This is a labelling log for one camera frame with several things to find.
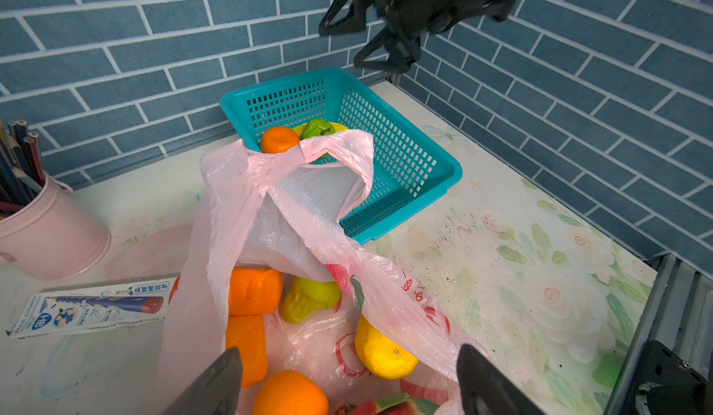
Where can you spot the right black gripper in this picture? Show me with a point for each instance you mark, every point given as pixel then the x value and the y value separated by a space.
pixel 397 47

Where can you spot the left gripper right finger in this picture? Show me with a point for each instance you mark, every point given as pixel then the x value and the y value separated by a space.
pixel 485 390

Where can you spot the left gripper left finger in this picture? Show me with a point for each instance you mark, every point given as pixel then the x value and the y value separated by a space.
pixel 215 391

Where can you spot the yellow lemon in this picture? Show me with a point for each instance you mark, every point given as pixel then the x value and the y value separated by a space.
pixel 381 356

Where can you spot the green pear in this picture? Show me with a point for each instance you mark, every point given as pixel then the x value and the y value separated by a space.
pixel 306 297

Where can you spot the orange fruit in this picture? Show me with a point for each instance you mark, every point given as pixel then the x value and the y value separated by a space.
pixel 279 140
pixel 290 392

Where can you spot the pink plastic bag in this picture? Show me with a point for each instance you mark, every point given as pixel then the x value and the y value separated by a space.
pixel 281 211

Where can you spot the dragon fruit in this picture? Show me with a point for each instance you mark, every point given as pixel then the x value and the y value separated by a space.
pixel 395 405

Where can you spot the yellow banana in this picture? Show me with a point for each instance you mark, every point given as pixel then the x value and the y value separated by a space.
pixel 298 130

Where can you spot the orange persimmon block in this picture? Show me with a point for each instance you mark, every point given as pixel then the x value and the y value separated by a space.
pixel 253 293

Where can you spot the green pepper in basket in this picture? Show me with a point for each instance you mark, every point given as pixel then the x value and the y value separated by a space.
pixel 317 128

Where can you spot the teal plastic basket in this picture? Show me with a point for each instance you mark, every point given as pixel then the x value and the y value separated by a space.
pixel 402 170

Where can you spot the white pencil box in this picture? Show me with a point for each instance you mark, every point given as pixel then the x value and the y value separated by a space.
pixel 98 308

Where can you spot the pink pencil cup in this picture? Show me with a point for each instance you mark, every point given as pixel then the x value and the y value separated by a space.
pixel 53 238

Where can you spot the aluminium mounting rail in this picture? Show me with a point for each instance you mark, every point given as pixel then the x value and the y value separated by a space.
pixel 668 369

